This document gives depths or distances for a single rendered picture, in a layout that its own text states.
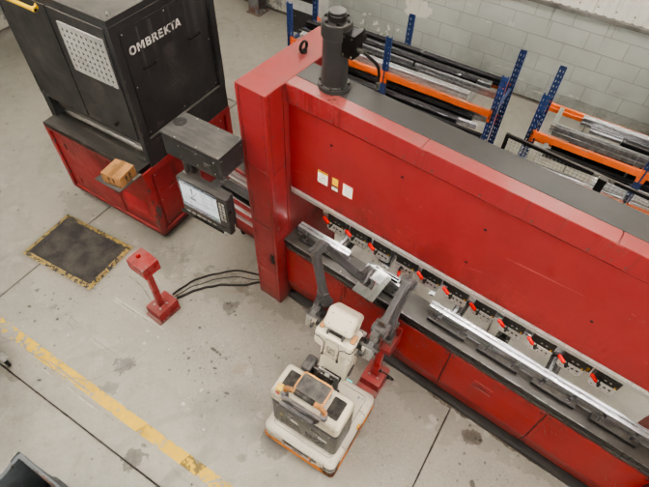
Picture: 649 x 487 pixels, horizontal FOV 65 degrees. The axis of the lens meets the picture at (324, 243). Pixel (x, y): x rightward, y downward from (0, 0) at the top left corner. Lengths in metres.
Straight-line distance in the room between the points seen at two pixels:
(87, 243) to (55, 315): 0.84
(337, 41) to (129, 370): 3.20
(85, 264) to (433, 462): 3.67
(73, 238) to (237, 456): 2.83
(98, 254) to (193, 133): 2.40
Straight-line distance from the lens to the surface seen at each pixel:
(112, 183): 4.68
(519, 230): 2.91
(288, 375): 3.63
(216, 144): 3.38
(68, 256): 5.66
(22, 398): 5.01
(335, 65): 3.06
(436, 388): 4.53
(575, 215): 2.76
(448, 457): 4.42
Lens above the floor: 4.12
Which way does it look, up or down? 52 degrees down
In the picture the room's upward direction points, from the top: 3 degrees clockwise
